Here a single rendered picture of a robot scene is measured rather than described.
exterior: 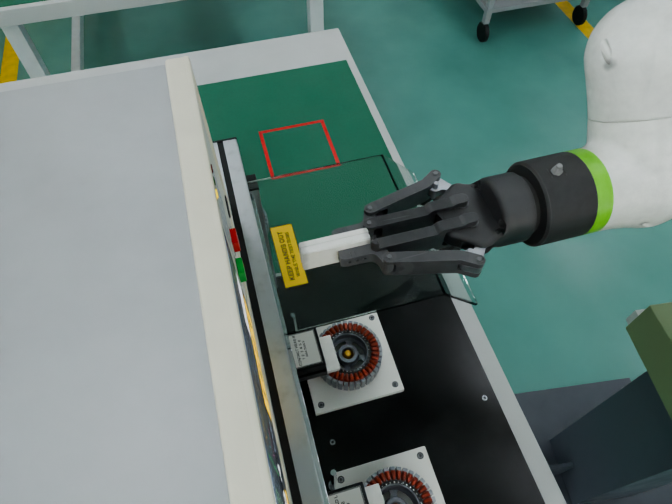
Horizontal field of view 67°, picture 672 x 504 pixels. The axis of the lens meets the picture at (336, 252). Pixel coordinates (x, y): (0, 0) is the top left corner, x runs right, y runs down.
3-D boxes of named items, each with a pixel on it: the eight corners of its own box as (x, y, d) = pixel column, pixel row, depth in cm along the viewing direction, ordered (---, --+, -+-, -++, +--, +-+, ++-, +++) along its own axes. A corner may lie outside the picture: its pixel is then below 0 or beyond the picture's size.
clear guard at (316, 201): (413, 174, 80) (418, 146, 75) (477, 305, 67) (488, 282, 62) (205, 218, 75) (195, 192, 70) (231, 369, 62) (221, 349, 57)
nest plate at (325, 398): (375, 313, 92) (375, 310, 91) (403, 391, 84) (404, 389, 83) (295, 333, 90) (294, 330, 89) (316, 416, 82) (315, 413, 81)
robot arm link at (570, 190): (565, 127, 53) (615, 193, 48) (530, 199, 62) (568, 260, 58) (512, 138, 52) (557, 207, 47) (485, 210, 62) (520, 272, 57)
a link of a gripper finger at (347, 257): (385, 247, 52) (395, 271, 50) (338, 258, 51) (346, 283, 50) (386, 238, 51) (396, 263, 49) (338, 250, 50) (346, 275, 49)
